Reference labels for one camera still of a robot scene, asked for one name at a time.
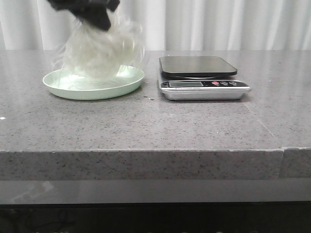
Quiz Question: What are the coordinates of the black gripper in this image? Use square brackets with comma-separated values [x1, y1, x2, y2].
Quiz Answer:
[48, 0, 120, 31]

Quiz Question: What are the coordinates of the white vermicelli noodle bundle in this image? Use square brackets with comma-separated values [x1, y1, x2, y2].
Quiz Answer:
[52, 14, 145, 83]

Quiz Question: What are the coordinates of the pale green round plate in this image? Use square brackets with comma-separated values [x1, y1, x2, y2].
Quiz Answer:
[42, 66, 144, 100]

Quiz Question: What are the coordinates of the white pleated curtain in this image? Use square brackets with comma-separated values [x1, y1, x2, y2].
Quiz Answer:
[0, 0, 311, 50]

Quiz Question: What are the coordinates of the silver black kitchen scale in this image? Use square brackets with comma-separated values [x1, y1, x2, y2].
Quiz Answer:
[158, 56, 251, 100]

